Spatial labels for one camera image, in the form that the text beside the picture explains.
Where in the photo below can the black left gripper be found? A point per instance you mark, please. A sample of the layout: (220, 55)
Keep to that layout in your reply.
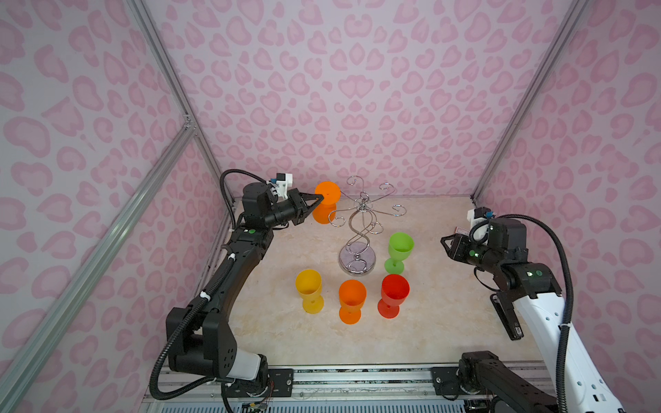
(300, 212)

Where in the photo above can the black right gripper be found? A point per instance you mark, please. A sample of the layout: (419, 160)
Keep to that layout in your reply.
(458, 243)

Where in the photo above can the orange wine glass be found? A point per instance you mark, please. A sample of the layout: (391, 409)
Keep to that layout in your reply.
(352, 295)
(325, 212)

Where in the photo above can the green wine glass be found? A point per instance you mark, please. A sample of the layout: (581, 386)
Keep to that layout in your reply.
(400, 247)

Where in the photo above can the red wine glass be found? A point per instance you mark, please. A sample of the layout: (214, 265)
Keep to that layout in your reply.
(394, 291)

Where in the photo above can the yellow wine glass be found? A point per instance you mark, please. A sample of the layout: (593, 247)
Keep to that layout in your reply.
(308, 284)

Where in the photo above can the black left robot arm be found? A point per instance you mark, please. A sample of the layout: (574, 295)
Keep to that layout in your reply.
(201, 347)

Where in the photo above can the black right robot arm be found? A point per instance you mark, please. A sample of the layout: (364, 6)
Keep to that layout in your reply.
(528, 293)

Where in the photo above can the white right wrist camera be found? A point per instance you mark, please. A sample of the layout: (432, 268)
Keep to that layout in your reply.
(478, 219)

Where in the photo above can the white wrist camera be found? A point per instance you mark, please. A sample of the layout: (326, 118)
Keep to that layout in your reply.
(478, 219)
(280, 185)

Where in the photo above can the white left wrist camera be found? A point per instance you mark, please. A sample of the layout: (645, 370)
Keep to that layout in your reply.
(280, 185)

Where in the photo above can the chrome wire wine glass rack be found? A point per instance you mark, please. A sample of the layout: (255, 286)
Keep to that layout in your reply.
(357, 257)

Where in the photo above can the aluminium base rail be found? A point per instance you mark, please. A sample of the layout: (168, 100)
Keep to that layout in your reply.
(337, 388)

